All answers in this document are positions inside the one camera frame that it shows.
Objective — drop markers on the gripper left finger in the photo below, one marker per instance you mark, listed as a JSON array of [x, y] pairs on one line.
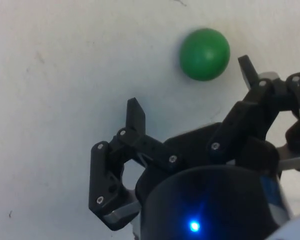
[[102, 175]]

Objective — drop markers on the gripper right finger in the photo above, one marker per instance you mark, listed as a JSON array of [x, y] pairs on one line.
[[242, 125]]

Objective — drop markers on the green ball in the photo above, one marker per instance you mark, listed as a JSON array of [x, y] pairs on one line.
[[205, 55]]

